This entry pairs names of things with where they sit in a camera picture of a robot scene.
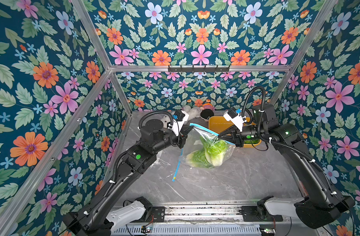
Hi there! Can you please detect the white plush bunny blue shirt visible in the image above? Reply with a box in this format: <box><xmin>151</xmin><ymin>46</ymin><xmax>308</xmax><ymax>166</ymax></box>
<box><xmin>163</xmin><ymin>105</ymin><xmax>203</xmax><ymax>124</ymax></box>

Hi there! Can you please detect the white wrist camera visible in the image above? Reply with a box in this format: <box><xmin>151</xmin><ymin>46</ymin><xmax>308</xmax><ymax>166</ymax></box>
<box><xmin>168</xmin><ymin>110</ymin><xmax>189</xmax><ymax>136</ymax></box>
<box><xmin>223</xmin><ymin>108</ymin><xmax>247</xmax><ymax>132</ymax></box>

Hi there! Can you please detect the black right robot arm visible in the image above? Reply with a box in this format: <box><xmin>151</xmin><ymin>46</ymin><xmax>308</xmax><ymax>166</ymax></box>
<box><xmin>218</xmin><ymin>87</ymin><xmax>354</xmax><ymax>229</ymax></box>

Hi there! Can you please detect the clear zipper bag blue seal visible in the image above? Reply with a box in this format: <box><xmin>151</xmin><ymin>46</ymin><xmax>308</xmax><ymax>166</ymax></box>
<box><xmin>180</xmin><ymin>123</ymin><xmax>235</xmax><ymax>169</ymax></box>

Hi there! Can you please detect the aluminium mounting rail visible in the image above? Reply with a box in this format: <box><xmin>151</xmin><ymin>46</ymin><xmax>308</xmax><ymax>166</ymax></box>
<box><xmin>111</xmin><ymin>200</ymin><xmax>325</xmax><ymax>228</ymax></box>

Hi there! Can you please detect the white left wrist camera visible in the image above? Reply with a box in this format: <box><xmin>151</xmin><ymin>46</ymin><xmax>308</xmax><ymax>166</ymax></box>
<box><xmin>168</xmin><ymin>110</ymin><xmax>189</xmax><ymax>136</ymax></box>

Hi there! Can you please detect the green chinese cabbage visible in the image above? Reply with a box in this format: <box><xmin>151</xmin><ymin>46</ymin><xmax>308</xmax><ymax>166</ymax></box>
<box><xmin>185</xmin><ymin>149</ymin><xmax>213</xmax><ymax>169</ymax></box>
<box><xmin>244</xmin><ymin>139</ymin><xmax>261</xmax><ymax>146</ymax></box>
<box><xmin>201</xmin><ymin>139</ymin><xmax>230</xmax><ymax>167</ymax></box>

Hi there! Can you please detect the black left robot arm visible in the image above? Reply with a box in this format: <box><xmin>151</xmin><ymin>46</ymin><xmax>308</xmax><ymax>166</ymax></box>
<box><xmin>63</xmin><ymin>110</ymin><xmax>191</xmax><ymax>236</ymax></box>

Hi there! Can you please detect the blue zipper strip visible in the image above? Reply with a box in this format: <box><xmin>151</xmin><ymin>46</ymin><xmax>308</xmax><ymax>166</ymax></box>
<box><xmin>172</xmin><ymin>149</ymin><xmax>184</xmax><ymax>182</ymax></box>

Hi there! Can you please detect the yellow plastic tray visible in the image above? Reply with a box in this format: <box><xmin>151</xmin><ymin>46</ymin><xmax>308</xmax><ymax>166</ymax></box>
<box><xmin>208</xmin><ymin>116</ymin><xmax>261</xmax><ymax>148</ymax></box>

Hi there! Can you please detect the black striped plush toy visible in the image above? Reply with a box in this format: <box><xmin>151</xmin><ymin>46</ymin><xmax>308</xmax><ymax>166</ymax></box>
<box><xmin>200</xmin><ymin>103</ymin><xmax>215</xmax><ymax>121</ymax></box>

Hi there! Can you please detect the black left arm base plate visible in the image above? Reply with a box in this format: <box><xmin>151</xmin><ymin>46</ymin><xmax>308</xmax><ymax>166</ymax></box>
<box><xmin>137</xmin><ymin>206</ymin><xmax>166</xmax><ymax>223</ymax></box>

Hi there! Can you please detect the black hook rail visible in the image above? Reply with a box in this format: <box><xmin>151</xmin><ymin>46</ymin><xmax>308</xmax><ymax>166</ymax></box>
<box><xmin>167</xmin><ymin>65</ymin><xmax>230</xmax><ymax>73</ymax></box>

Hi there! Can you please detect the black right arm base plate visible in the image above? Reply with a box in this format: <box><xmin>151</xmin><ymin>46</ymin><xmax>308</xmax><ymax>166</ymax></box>
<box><xmin>239</xmin><ymin>196</ymin><xmax>283</xmax><ymax>222</ymax></box>

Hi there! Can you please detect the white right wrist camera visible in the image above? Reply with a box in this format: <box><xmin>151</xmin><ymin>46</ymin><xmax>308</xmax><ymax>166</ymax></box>
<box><xmin>223</xmin><ymin>108</ymin><xmax>247</xmax><ymax>132</ymax></box>

